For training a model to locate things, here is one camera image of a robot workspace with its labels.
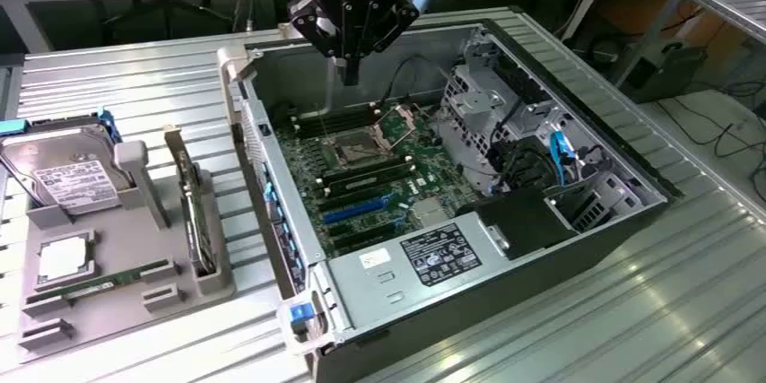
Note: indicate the black graphics card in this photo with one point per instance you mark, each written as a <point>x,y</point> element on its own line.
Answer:
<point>193,203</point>

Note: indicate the black RAM slot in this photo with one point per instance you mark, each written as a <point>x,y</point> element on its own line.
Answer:
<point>335,122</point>

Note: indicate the metal socket cover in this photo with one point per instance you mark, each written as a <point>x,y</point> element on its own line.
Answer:
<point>395,128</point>

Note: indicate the silver disk bay cage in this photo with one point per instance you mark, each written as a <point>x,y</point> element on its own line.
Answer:
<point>472,132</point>

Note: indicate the CPU socket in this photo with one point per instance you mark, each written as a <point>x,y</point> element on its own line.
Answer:
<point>349,148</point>

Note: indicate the green motherboard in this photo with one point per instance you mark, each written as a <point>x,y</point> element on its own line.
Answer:
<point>424,163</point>

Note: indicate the dark RAM stick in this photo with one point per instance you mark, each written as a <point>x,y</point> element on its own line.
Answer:
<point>364,180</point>

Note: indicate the silver chipset heatsink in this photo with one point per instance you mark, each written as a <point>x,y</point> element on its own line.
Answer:
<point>429,213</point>

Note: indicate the black expansion slot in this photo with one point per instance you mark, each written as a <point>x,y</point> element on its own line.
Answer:
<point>364,236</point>

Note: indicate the black fan shroud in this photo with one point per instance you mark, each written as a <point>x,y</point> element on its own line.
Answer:
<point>520,221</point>

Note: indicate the silver hard disk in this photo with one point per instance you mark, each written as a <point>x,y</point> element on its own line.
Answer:
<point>65,167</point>

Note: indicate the small silver disk bay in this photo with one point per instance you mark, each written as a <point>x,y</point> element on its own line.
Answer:
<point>598,203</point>

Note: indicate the blue disk caddy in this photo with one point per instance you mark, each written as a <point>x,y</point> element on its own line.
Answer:
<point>12,126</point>

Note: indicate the metal slat side table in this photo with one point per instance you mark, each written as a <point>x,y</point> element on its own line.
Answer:
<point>730,2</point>

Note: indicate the silver power supply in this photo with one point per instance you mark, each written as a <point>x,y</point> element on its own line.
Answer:
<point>383,284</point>

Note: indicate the black open PC case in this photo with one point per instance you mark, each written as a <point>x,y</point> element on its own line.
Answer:
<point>598,248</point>

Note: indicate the blue case latch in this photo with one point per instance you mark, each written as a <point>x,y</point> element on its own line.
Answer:
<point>300,315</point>

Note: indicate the silver CPU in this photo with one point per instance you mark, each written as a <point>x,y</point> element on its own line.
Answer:
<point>65,257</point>

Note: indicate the green RAM stick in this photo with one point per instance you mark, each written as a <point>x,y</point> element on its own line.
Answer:
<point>101,283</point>

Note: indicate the grey parts rack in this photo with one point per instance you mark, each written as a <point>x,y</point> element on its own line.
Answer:
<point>118,315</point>

